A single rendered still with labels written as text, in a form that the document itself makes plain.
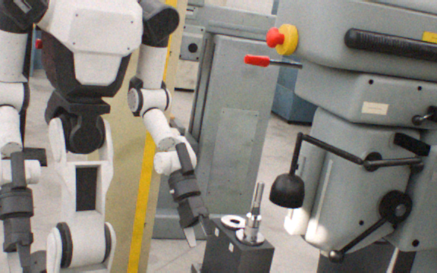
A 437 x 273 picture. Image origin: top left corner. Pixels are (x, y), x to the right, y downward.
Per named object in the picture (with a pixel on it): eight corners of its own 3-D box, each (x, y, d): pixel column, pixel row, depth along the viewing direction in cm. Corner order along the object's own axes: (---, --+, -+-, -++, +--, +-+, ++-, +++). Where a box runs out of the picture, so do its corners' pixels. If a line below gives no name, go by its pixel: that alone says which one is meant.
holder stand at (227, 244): (231, 305, 156) (242, 246, 151) (200, 267, 175) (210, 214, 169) (263, 299, 162) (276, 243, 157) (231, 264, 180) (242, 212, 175)
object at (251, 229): (240, 231, 160) (243, 215, 159) (253, 231, 162) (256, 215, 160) (246, 239, 156) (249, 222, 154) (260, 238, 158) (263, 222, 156)
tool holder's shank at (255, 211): (247, 214, 158) (254, 180, 155) (256, 214, 159) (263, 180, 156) (252, 218, 155) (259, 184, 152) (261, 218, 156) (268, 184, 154)
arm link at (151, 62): (121, 102, 176) (130, 39, 167) (155, 101, 183) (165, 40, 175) (134, 115, 167) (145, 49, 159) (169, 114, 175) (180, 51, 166)
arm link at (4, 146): (-11, 189, 131) (-15, 149, 139) (25, 189, 136) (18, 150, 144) (-7, 174, 127) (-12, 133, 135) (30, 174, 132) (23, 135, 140)
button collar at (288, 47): (285, 56, 99) (292, 25, 98) (271, 51, 104) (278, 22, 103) (294, 58, 100) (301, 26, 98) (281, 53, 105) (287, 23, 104)
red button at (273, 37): (271, 48, 99) (275, 27, 98) (262, 45, 102) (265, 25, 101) (285, 51, 100) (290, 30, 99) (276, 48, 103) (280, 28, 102)
